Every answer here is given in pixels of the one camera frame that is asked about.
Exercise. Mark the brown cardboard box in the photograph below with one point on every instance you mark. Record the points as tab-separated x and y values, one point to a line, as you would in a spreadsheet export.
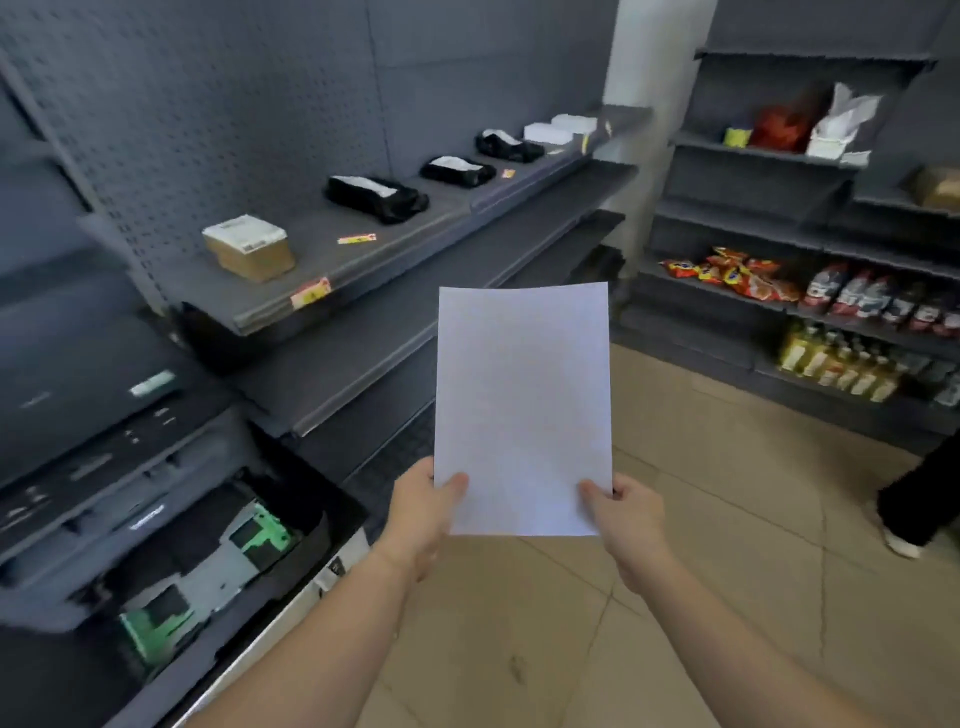
249	247

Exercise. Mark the person's left hand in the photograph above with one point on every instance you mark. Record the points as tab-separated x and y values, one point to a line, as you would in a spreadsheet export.
415	517

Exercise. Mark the row of yellow drink bottles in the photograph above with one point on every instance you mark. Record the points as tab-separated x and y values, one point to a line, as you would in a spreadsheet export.
840	364

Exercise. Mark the person's right thumb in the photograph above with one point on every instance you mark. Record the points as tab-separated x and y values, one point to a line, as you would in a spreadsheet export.
598	501

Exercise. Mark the person's right forearm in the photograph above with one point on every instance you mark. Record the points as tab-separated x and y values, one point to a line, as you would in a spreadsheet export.
739	649

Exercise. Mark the person's left forearm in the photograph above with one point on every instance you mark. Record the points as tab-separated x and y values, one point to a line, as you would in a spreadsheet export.
300	641

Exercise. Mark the black printer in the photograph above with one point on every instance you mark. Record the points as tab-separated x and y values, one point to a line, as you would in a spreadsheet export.
97	442

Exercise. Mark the white flat box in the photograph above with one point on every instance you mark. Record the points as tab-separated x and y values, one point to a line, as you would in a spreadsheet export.
576	122
548	133

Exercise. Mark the white paper sheet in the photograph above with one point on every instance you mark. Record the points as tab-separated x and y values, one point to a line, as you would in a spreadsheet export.
523	409

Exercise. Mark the black wrapped package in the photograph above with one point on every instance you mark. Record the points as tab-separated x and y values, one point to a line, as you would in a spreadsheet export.
508	145
457	171
377	196

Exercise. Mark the open printer paper tray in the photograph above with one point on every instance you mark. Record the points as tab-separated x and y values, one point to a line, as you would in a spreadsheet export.
202	570

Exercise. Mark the row of red-labelled bottles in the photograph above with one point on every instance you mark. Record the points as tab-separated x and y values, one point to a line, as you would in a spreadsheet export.
881	298

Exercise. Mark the person's right hand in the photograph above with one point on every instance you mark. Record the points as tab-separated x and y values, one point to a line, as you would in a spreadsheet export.
628	529

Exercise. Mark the yellow red price tag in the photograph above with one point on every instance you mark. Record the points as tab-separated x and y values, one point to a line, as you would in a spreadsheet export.
310	292

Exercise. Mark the red snack bag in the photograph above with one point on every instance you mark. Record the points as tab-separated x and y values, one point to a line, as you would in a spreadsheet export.
780	127

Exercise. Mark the grey corner shelving unit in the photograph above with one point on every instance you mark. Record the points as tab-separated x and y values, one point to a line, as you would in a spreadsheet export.
810	225

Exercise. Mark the pile of orange snack packets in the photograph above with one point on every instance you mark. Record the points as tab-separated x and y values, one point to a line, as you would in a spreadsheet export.
731	274

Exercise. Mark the person's left thumb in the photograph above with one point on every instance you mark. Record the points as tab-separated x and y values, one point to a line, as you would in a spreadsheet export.
448	489

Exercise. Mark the grey pegboard shelving unit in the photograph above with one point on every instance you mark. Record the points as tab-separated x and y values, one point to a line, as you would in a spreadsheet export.
315	187

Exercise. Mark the small yellow red label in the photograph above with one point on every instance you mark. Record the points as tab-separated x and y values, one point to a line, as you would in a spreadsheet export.
356	238

